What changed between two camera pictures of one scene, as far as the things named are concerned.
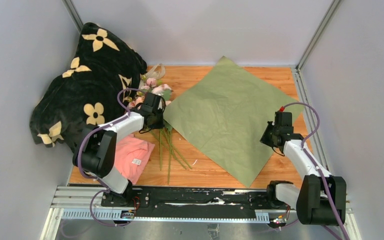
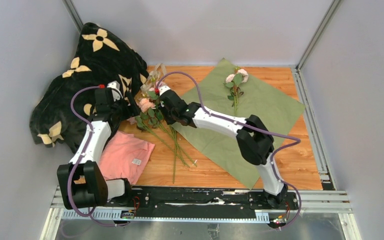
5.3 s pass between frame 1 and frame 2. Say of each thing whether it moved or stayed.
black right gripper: moved
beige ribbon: stayed
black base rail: stayed
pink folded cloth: stayed
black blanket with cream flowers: stayed
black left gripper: moved
